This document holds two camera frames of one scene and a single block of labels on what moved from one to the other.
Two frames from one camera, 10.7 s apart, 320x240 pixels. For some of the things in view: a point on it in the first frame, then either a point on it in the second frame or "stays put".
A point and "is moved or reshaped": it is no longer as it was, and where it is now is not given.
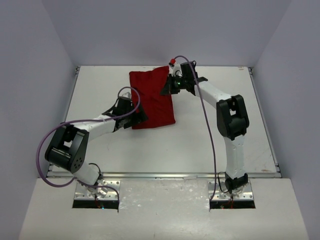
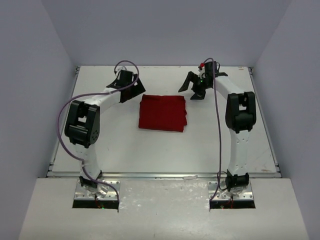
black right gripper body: [170, 85] to [196, 85]
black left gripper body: [135, 117] to [129, 88]
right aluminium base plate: [220, 193] stays put
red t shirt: [158, 108] is moved or reshaped
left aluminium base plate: [81, 193] stays put
